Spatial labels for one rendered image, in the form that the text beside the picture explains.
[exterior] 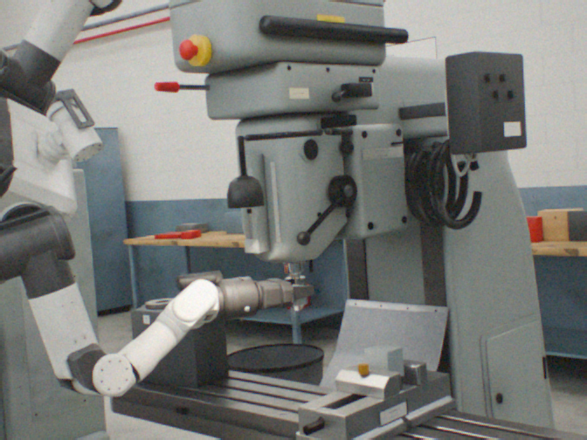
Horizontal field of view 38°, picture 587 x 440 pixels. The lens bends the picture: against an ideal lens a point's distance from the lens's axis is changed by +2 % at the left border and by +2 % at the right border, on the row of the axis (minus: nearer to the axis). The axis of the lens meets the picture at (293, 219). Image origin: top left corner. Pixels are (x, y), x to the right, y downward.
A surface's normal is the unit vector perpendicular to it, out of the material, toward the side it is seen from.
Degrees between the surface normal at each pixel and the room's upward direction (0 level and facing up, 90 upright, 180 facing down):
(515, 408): 88
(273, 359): 86
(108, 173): 90
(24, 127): 58
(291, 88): 90
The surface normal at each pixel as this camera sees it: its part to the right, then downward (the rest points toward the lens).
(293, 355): -0.40, 0.04
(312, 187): 0.73, 0.00
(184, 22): -0.68, 0.11
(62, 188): 0.72, -0.56
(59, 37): 0.63, 0.35
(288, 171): -0.06, 0.07
